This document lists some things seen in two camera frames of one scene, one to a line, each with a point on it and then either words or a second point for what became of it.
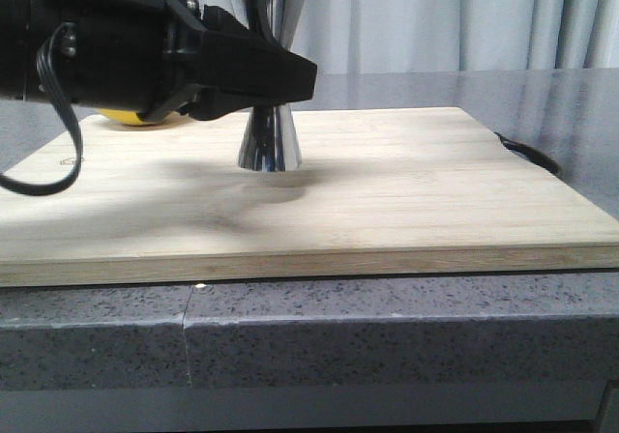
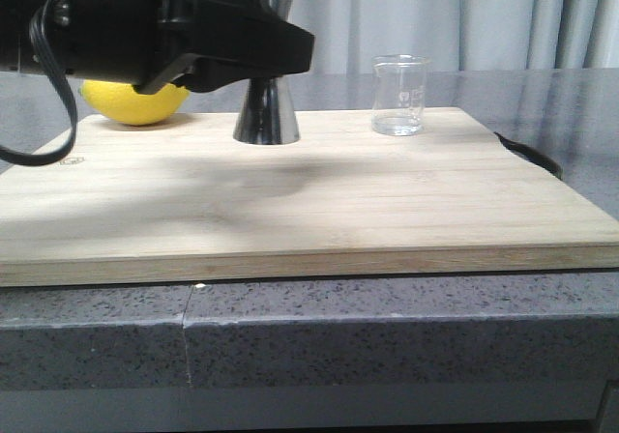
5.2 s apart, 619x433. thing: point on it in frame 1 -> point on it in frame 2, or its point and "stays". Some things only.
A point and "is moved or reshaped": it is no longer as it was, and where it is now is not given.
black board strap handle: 532,155 stays
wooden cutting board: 390,190 stays
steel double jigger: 270,2 is moved or reshaped
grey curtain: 363,21 stays
